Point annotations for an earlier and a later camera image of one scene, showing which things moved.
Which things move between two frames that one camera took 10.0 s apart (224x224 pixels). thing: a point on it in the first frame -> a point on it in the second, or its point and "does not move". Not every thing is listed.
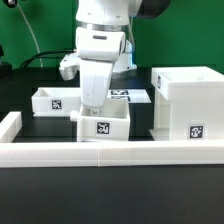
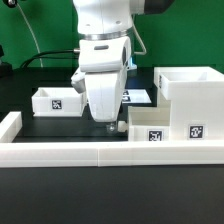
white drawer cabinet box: x=189 y=102 does not move
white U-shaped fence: x=46 y=154 does not move
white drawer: x=110 y=122 -> x=150 y=123
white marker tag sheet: x=133 y=95 does not move
